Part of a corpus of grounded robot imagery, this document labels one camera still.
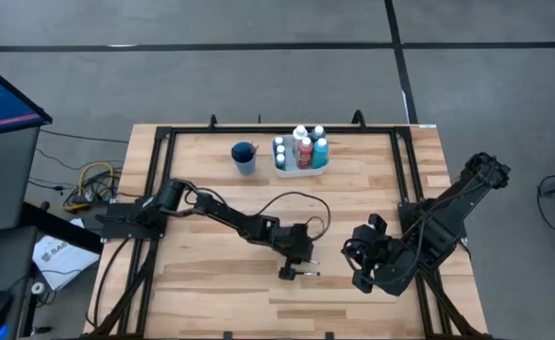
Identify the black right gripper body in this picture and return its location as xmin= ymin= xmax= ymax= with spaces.
xmin=352 ymin=212 xmax=404 ymax=294

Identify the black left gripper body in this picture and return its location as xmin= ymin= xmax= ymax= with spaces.
xmin=277 ymin=224 xmax=316 ymax=281

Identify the large red paint bottle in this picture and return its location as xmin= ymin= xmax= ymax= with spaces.
xmin=296 ymin=136 xmax=315 ymax=171

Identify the large teal paint bottle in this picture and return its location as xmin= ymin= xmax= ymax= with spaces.
xmin=311 ymin=137 xmax=330 ymax=170

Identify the large white paint bottle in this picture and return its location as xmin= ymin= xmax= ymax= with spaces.
xmin=291 ymin=124 xmax=309 ymax=160

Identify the white plastic bin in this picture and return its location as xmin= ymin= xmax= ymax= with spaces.
xmin=271 ymin=134 xmax=331 ymax=179

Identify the blue plastic cup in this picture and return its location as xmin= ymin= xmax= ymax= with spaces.
xmin=230 ymin=140 xmax=260 ymax=177

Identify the white paper sheet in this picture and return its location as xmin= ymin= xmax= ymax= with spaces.
xmin=31 ymin=234 xmax=101 ymax=292

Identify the black desk bar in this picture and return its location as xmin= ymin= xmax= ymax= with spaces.
xmin=20 ymin=201 xmax=105 ymax=255

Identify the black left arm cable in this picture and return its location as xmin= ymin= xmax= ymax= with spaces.
xmin=257 ymin=190 xmax=332 ymax=243

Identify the black aluminium rig frame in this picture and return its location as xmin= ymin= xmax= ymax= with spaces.
xmin=83 ymin=123 xmax=491 ymax=340

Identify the yellow cable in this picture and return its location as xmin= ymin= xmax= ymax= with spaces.
xmin=63 ymin=161 xmax=117 ymax=213

